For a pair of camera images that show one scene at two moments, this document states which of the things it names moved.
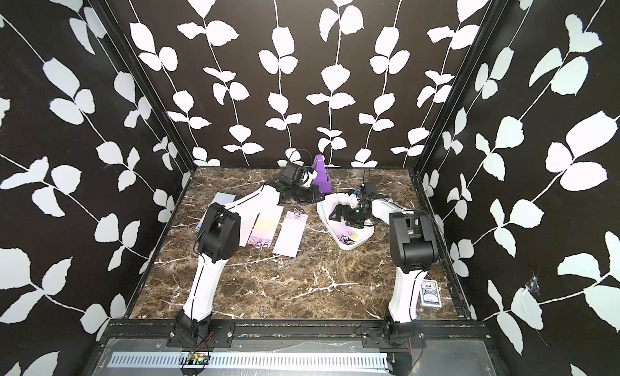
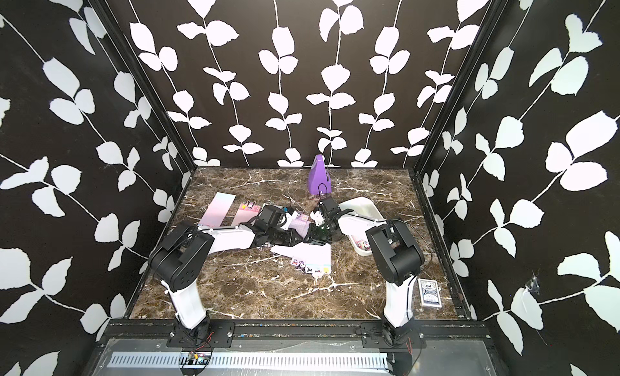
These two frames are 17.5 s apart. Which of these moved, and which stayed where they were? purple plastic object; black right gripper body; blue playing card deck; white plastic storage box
Moved: white plastic storage box; black right gripper body
Stayed: blue playing card deck; purple plastic object
